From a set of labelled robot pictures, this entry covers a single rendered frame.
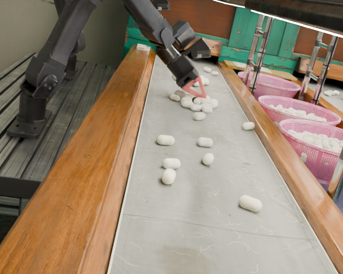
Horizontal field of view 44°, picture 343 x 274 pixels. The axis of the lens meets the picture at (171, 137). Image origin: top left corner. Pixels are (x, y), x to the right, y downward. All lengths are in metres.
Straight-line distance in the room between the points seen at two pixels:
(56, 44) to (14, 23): 1.90
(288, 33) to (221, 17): 0.33
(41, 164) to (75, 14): 0.38
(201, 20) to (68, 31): 1.12
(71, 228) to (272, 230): 0.31
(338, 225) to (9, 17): 2.55
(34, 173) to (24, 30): 2.14
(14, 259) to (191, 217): 0.28
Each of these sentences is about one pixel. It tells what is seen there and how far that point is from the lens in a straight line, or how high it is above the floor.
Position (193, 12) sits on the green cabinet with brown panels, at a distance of 2.08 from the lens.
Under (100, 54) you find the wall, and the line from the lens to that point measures 2.88.
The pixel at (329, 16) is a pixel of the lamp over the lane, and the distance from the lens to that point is 0.46.
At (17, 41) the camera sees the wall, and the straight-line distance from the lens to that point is 2.96.
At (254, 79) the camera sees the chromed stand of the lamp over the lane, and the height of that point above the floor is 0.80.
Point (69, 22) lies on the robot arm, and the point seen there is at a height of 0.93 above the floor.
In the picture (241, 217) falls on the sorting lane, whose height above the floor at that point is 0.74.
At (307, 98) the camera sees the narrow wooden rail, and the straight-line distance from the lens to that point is 1.77.
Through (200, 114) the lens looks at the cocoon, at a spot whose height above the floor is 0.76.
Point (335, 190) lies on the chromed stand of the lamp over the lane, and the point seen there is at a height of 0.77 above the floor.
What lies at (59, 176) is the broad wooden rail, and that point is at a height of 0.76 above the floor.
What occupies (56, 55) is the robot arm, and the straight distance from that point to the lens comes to 1.05.
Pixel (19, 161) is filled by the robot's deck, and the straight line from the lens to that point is 0.90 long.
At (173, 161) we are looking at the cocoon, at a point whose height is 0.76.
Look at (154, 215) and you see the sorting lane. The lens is 0.62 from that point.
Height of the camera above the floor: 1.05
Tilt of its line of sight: 19 degrees down
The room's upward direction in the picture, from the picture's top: 12 degrees clockwise
